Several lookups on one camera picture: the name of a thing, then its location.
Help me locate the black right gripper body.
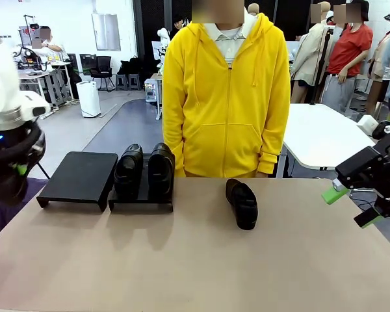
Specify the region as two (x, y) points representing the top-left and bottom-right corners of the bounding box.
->
(334, 125), (390, 200)

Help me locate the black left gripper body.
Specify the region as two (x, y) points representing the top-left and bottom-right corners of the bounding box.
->
(0, 125), (32, 170)

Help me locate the person's right forearm yellow sleeve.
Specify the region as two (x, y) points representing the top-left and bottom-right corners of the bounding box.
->
(162, 107), (186, 170)

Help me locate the person's left forearm yellow sleeve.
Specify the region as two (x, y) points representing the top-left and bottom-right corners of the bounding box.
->
(261, 107), (292, 175)

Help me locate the black shoe stand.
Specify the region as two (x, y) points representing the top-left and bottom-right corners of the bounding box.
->
(107, 152), (176, 214)
(36, 151), (120, 213)

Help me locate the purple cloth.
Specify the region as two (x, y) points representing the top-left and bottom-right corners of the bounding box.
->
(0, 177), (49, 238)

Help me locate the white octagonal table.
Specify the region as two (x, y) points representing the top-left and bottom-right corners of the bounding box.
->
(281, 103), (378, 179)

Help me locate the white lab desk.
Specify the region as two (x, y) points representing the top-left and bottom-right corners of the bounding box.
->
(18, 61), (73, 110)

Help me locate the white air purifier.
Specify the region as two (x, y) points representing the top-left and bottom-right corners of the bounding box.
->
(76, 81), (101, 118)

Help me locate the seated person white shirt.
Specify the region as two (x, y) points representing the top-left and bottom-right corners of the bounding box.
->
(29, 25), (83, 95)

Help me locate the mannequin with bucket hat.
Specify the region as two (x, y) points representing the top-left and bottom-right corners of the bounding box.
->
(365, 6), (390, 113)

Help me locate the black monitor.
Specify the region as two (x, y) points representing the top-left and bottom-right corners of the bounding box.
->
(79, 53), (98, 75)

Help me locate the mannequin in red t-shirt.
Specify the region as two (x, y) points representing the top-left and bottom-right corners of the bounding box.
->
(321, 0), (374, 114)

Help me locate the black office chair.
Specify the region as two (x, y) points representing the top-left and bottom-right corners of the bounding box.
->
(89, 55), (116, 92)

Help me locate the mannequin in beige coat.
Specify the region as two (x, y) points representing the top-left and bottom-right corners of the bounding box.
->
(291, 1), (334, 105)

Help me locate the person in yellow hoodie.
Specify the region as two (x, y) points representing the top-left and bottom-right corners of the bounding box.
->
(162, 11), (292, 179)

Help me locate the black bag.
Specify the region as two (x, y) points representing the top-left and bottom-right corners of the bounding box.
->
(118, 55), (144, 76)

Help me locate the lit computer case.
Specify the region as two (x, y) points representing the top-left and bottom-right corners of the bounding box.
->
(144, 77), (165, 103)

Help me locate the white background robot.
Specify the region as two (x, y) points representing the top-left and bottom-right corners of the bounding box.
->
(156, 27), (174, 77)

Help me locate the background person in black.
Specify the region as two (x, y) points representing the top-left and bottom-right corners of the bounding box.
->
(174, 18), (191, 33)

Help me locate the thick black left arm hose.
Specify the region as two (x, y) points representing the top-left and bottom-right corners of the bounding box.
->
(19, 123), (47, 170)

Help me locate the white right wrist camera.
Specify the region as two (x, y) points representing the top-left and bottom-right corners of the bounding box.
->
(357, 115), (390, 139)

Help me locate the black tripod with camera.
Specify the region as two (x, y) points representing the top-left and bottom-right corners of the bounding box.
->
(311, 27), (334, 105)

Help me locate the grey wall panel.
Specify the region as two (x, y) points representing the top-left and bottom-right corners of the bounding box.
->
(91, 12), (122, 51)

